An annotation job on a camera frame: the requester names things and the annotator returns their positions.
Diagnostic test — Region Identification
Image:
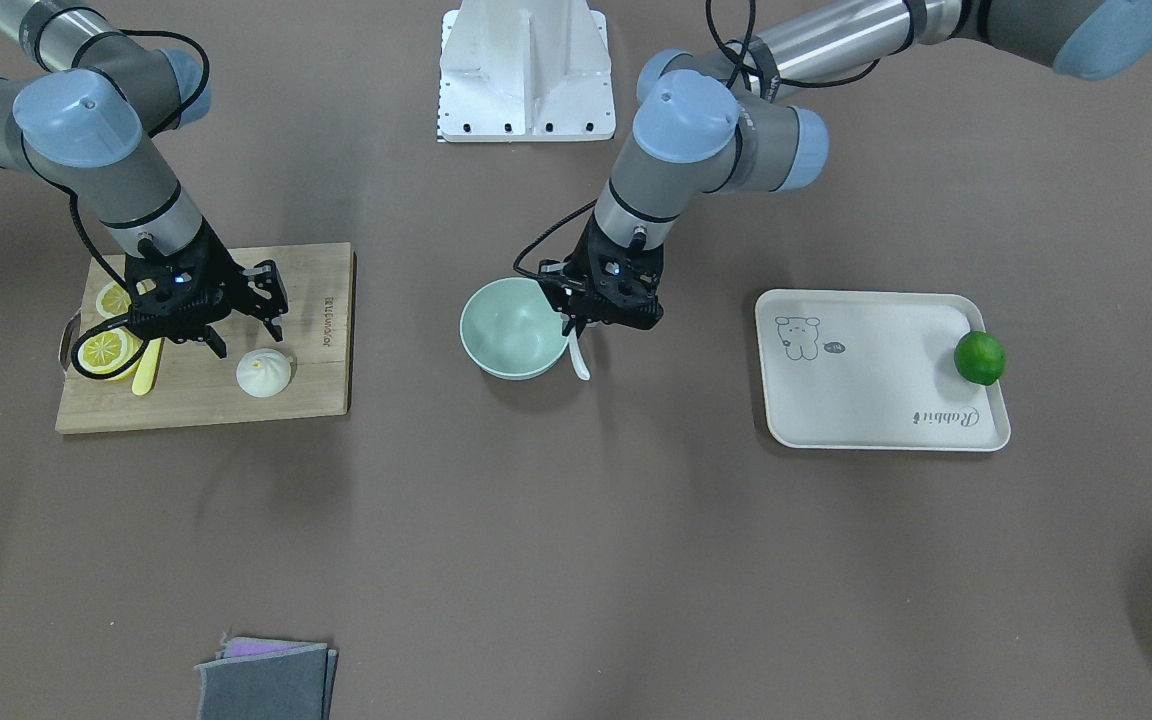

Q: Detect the wooden cutting board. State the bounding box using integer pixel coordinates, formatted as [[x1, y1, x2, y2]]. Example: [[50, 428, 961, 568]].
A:
[[55, 242, 355, 434]]

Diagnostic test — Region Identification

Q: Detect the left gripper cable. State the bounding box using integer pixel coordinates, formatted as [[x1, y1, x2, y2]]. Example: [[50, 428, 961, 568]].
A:
[[511, 0, 882, 276]]

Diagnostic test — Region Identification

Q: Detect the grey folded cloth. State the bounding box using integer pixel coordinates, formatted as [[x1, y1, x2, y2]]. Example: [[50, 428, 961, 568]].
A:
[[195, 635, 338, 719]]

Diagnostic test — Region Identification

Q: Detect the lemon slice stack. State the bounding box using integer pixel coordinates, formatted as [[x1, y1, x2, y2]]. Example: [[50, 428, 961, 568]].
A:
[[74, 328, 143, 381]]

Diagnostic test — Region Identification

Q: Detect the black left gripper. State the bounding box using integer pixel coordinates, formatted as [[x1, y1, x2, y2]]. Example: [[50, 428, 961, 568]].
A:
[[540, 219, 664, 338]]

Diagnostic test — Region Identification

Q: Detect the cream rabbit tray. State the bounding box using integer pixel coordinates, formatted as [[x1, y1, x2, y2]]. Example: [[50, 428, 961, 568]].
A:
[[755, 290, 1011, 452]]

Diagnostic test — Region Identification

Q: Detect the yellow plastic knife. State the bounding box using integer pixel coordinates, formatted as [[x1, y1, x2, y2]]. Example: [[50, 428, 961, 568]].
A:
[[131, 338, 164, 397]]

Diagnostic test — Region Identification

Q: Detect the white ceramic spoon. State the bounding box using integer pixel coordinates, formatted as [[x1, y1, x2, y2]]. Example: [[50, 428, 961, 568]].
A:
[[566, 338, 591, 381]]

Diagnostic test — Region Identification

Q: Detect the lemon slice near handle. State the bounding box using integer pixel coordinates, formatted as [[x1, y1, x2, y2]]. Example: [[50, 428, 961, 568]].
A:
[[94, 281, 134, 320]]

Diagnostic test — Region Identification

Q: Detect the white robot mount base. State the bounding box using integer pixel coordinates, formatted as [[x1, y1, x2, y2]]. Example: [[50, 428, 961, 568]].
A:
[[435, 1, 616, 143]]

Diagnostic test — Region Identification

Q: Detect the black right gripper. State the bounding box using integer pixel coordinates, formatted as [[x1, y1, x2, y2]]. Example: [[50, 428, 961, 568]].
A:
[[126, 223, 289, 359]]

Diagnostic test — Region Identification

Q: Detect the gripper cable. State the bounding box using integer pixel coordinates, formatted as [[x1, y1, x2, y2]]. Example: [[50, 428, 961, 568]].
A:
[[511, 0, 882, 276], [68, 30, 212, 381]]

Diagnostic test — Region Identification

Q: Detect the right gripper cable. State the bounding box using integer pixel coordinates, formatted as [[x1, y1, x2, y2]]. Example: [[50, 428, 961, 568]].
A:
[[68, 30, 212, 381]]

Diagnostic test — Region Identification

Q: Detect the white steamed bun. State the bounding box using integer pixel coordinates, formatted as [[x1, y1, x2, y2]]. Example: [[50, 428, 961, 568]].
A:
[[236, 348, 294, 397]]

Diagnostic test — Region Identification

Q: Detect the green lime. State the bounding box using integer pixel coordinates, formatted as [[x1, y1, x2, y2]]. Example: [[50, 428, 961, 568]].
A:
[[954, 331, 1007, 387]]

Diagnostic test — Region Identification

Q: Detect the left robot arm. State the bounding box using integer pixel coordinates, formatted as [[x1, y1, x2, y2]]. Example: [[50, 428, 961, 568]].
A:
[[531, 1, 1152, 340]]

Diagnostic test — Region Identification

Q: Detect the mint green bowl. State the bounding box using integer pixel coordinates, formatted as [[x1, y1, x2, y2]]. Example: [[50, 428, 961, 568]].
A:
[[460, 276, 567, 381]]

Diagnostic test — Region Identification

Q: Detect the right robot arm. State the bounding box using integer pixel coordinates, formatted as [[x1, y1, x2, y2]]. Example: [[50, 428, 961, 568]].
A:
[[0, 1, 288, 357]]

